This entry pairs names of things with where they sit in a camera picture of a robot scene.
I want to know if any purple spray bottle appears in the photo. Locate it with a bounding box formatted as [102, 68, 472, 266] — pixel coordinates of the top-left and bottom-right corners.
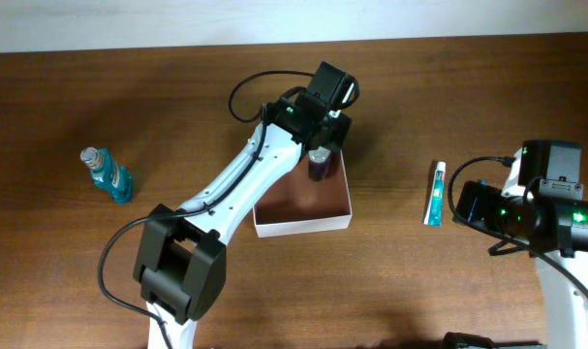
[308, 147, 331, 181]

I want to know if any teal mouthwash bottle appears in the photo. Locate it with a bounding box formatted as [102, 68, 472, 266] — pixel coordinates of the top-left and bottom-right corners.
[80, 146, 133, 204]

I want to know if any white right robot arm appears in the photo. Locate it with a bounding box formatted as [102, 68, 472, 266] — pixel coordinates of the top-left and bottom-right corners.
[449, 178, 588, 348]

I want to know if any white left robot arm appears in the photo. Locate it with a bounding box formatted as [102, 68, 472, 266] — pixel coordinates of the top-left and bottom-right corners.
[133, 95, 352, 348]

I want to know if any teal toothpaste tube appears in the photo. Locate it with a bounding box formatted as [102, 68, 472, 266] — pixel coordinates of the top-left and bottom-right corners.
[423, 161, 446, 227]

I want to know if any white cardboard box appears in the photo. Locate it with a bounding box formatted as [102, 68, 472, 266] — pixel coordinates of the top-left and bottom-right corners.
[253, 153, 353, 238]

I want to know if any black base at bottom edge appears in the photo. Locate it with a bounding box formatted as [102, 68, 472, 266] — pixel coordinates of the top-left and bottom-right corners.
[442, 333, 547, 349]

